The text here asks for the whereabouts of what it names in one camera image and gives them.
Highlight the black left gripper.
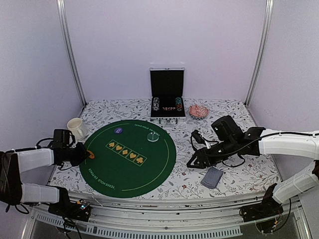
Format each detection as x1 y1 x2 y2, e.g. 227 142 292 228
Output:
63 141 90 166

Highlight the aluminium frame post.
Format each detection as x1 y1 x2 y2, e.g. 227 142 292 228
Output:
244 0 274 108
56 0 87 107

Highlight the poker chip row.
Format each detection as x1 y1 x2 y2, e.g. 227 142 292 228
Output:
175 97 183 112
153 97 160 111

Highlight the blue playing card deck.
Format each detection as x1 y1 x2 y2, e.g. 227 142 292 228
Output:
201 167 223 189

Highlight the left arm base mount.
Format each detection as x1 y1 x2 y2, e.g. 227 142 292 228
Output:
48 187 91 222

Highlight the clear dealer button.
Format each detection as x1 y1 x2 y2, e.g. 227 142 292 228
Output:
147 132 159 142

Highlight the red blue patterned bowl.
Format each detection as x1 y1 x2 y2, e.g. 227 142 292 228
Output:
188 105 209 120

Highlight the floral white tablecloth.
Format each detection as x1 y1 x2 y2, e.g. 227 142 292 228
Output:
49 98 280 200

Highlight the aluminium poker chip case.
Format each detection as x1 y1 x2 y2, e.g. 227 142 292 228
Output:
150 67 186 126

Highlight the front aluminium rail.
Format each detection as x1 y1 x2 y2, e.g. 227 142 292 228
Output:
22 193 314 239

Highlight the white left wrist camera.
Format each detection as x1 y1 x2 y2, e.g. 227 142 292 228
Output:
52 129 76 148

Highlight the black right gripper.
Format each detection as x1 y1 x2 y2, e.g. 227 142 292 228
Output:
186 138 237 169

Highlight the right poker chip row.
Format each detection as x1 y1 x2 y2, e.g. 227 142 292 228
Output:
175 97 183 112

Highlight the cream ceramic mug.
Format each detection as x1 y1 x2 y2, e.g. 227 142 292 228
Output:
67 118 87 140

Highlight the right aluminium frame post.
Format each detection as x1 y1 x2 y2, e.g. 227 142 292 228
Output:
244 0 274 108

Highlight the left aluminium frame post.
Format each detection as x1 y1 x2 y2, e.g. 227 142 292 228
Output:
56 0 87 107

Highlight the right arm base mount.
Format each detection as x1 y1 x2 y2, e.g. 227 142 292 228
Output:
239 193 284 234

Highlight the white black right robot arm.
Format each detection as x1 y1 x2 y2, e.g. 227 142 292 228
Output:
186 126 319 217

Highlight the red dice row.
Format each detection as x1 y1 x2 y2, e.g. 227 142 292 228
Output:
162 107 175 111

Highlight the orange big blind button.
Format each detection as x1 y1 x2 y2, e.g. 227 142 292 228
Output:
87 150 95 159

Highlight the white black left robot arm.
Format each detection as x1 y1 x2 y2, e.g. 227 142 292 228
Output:
0 142 91 216

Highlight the purple small blind button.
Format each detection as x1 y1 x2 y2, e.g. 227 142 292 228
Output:
114 127 123 134

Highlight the green round poker mat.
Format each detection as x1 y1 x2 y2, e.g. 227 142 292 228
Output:
79 120 176 198

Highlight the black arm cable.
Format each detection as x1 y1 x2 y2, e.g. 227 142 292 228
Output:
4 137 75 171
190 129 319 168

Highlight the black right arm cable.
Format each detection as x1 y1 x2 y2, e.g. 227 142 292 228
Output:
190 129 319 168

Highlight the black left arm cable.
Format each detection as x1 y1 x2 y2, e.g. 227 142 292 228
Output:
4 137 75 171

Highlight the left poker chip row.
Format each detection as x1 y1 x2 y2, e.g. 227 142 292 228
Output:
153 97 160 111

